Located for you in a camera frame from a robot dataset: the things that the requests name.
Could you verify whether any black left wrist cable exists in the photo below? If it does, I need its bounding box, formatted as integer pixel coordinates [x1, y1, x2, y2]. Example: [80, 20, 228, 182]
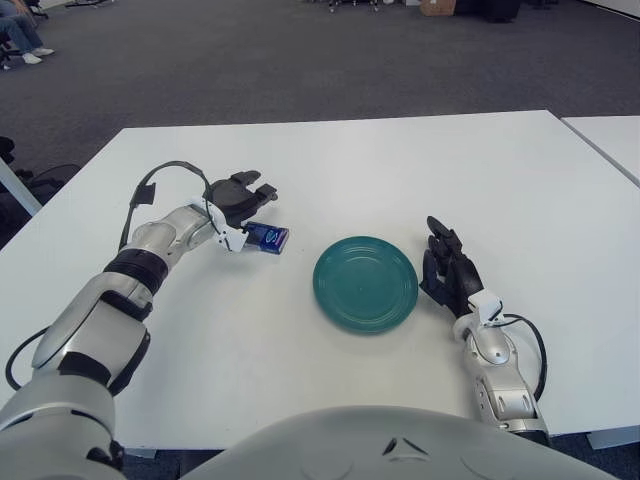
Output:
[119, 160, 211, 251]

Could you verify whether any blue gum pack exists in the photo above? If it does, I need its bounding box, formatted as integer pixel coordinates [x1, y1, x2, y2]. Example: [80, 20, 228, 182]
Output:
[248, 222, 291, 257]

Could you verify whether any grey robot torso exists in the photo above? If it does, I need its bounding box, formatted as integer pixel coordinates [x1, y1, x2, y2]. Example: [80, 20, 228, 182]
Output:
[179, 404, 616, 480]

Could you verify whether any black office chair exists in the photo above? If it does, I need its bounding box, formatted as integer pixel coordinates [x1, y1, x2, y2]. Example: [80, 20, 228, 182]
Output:
[0, 137, 81, 221]

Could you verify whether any teal round plate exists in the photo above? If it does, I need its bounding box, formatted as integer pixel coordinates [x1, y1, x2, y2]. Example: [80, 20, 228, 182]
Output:
[312, 235, 420, 336]

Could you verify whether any seated person in jeans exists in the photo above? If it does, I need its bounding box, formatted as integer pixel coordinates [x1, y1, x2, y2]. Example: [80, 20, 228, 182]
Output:
[0, 0, 55, 65]

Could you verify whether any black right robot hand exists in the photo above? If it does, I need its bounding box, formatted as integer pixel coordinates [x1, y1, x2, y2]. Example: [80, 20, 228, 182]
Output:
[418, 215, 504, 324]

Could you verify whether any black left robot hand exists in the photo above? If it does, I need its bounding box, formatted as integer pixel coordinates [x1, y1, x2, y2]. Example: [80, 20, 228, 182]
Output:
[189, 170, 280, 254]

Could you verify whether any white table foot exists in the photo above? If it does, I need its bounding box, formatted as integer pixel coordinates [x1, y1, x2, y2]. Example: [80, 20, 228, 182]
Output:
[587, 427, 640, 451]

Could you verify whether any black cabinet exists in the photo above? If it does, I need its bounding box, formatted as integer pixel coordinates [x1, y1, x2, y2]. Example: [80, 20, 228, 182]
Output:
[454, 0, 519, 24]

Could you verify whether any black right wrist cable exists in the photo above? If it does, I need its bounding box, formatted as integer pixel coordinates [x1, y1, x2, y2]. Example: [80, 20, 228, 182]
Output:
[494, 313, 549, 401]

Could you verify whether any white table leg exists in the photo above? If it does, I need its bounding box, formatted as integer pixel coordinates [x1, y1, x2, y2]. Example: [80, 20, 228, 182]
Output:
[0, 158, 44, 217]

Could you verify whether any wheeled metal cart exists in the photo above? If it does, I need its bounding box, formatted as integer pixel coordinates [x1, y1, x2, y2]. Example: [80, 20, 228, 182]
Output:
[299, 0, 396, 14]

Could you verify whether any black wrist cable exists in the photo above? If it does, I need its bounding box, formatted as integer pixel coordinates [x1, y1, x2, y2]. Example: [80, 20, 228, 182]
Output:
[119, 160, 211, 251]
[494, 313, 549, 401]

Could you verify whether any white neighbouring table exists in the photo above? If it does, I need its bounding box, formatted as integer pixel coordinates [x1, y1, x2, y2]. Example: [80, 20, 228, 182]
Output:
[559, 115, 640, 189]

